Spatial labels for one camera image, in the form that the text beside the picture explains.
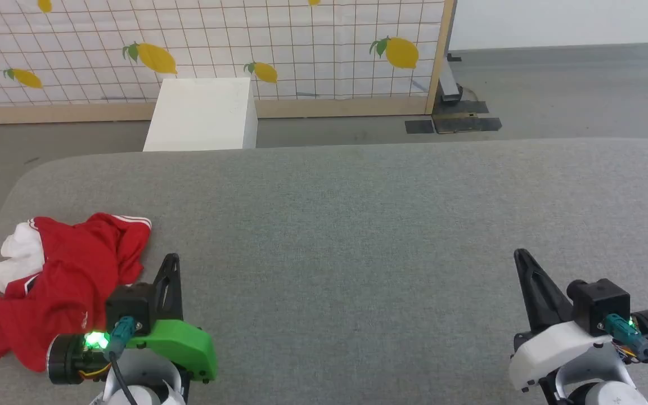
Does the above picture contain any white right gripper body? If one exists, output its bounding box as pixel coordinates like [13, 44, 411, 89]
[508, 319, 638, 393]

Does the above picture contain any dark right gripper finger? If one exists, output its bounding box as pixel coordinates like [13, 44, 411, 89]
[513, 248, 575, 334]

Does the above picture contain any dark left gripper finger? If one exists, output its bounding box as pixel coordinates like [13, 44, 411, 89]
[152, 253, 185, 324]

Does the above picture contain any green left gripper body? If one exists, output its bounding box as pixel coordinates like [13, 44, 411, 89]
[124, 319, 218, 384]

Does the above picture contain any red and white shirt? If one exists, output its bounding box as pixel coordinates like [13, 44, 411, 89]
[0, 213, 152, 373]

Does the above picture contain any white box cabinet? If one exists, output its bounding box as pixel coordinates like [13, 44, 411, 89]
[143, 78, 259, 152]

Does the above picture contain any large black floor plate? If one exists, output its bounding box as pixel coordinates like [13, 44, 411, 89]
[432, 101, 503, 134]

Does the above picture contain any grey fabric sofa cushion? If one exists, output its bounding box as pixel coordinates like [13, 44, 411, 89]
[0, 138, 648, 405]

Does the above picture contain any grey metal partition foot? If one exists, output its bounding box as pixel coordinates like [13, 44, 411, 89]
[438, 53, 464, 104]

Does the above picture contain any lemon print partition panel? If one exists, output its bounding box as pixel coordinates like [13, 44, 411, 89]
[0, 0, 457, 125]

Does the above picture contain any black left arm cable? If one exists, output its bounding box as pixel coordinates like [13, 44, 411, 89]
[103, 316, 140, 405]

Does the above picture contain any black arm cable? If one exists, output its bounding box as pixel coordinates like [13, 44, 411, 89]
[604, 314, 648, 395]
[103, 316, 140, 405]

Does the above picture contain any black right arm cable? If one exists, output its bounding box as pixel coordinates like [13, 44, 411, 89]
[604, 314, 648, 395]

